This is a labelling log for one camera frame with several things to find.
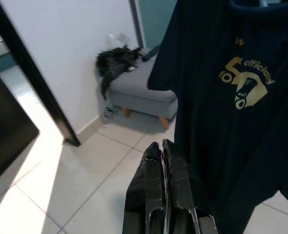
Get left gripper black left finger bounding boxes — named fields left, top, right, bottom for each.
left=123, top=142, right=169, bottom=234

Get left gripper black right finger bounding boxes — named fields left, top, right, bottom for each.
left=161, top=139, right=218, bottom=234

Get dark navy printed T-shirt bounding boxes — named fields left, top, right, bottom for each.
left=147, top=0, right=288, bottom=234

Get grey upholstered ottoman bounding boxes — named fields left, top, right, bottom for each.
left=108, top=46, right=179, bottom=129

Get black stick device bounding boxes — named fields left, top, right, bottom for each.
left=141, top=46, right=161, bottom=61

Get black cabinet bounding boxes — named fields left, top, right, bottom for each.
left=0, top=60, right=40, bottom=191

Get clear plastic bag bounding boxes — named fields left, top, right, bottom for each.
left=104, top=33, right=130, bottom=47

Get teal glass door panel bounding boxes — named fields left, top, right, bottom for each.
left=129, top=0, right=178, bottom=49

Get black strap bag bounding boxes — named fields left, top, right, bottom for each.
left=95, top=46, right=142, bottom=100

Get black door frame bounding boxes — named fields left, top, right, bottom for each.
left=0, top=0, right=81, bottom=147

